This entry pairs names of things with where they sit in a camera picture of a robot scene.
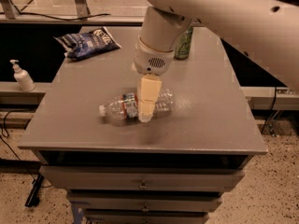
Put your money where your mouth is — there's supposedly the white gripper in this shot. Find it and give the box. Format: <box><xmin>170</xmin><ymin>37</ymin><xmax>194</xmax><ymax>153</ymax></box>
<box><xmin>133</xmin><ymin>37</ymin><xmax>174</xmax><ymax>122</ymax></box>

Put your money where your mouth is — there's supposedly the clear plastic water bottle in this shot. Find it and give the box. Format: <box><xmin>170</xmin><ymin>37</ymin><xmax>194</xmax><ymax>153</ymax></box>
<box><xmin>99</xmin><ymin>88</ymin><xmax>174</xmax><ymax>120</ymax></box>

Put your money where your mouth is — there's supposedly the top drawer knob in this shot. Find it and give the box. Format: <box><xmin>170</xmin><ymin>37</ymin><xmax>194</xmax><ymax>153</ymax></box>
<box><xmin>138</xmin><ymin>180</ymin><xmax>148</xmax><ymax>190</ymax></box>

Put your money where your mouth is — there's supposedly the black cable on ledge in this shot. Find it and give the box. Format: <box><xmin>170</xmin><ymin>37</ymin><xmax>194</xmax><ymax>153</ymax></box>
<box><xmin>0</xmin><ymin>12</ymin><xmax>112</xmax><ymax>21</ymax></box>

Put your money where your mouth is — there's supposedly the white pump lotion bottle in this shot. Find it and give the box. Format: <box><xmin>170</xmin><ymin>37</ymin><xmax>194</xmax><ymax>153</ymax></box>
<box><xmin>10</xmin><ymin>60</ymin><xmax>36</xmax><ymax>91</ymax></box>

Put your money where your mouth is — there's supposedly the blue chip bag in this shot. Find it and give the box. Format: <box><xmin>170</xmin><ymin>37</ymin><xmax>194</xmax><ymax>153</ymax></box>
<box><xmin>55</xmin><ymin>27</ymin><xmax>121</xmax><ymax>61</ymax></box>

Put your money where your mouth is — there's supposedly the black floor cable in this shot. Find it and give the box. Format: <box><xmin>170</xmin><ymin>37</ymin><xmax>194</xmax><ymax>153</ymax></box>
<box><xmin>0</xmin><ymin>109</ymin><xmax>54</xmax><ymax>208</ymax></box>

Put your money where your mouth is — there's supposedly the drawer knob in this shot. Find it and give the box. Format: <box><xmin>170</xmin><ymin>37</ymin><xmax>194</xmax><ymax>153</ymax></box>
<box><xmin>141</xmin><ymin>204</ymin><xmax>149</xmax><ymax>213</ymax></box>
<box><xmin>138</xmin><ymin>180</ymin><xmax>148</xmax><ymax>190</ymax></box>

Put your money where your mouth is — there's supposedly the grey drawer cabinet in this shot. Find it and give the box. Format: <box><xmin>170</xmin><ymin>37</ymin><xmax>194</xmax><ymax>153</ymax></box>
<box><xmin>21</xmin><ymin>27</ymin><xmax>266</xmax><ymax>224</ymax></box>

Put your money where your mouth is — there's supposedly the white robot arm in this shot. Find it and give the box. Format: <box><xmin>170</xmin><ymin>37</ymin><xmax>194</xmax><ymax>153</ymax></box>
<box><xmin>134</xmin><ymin>0</ymin><xmax>299</xmax><ymax>122</ymax></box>

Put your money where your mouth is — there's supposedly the green soda can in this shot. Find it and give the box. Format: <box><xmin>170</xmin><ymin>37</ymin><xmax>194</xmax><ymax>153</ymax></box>
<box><xmin>175</xmin><ymin>26</ymin><xmax>193</xmax><ymax>60</ymax></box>

